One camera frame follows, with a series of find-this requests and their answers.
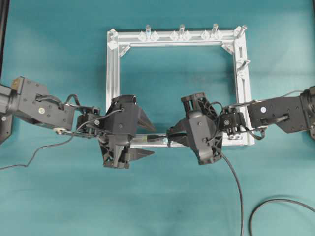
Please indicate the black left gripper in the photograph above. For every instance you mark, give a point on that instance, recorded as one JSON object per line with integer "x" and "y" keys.
{"x": 120, "y": 127}

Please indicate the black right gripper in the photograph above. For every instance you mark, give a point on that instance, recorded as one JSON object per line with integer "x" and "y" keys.
{"x": 198, "y": 130}

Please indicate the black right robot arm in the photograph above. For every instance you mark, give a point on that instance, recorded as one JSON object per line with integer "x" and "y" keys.
{"x": 290, "y": 114}

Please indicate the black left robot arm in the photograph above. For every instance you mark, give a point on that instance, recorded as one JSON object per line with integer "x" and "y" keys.
{"x": 31, "y": 102}

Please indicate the clear acrylic side peg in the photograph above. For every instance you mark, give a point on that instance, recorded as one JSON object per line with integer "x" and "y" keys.
{"x": 242, "y": 64}

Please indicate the clear acrylic peg middle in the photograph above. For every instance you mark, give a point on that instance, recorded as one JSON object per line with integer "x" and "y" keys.
{"x": 181, "y": 34}

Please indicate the clear peg with blue tape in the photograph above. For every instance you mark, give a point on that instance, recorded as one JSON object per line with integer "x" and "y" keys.
{"x": 148, "y": 35}

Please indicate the clear acrylic peg right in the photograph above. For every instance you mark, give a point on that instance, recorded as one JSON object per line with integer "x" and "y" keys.
{"x": 213, "y": 34}

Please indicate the clear acrylic left corner peg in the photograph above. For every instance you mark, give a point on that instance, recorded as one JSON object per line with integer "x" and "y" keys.
{"x": 112, "y": 39}

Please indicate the clear acrylic corner peg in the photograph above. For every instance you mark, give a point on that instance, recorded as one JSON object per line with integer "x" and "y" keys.
{"x": 240, "y": 31}
{"x": 112, "y": 39}

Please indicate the aluminium extrusion frame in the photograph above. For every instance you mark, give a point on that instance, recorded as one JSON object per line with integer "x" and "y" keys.
{"x": 159, "y": 73}

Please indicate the black vertical rail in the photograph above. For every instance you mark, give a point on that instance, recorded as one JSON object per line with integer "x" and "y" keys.
{"x": 4, "y": 10}

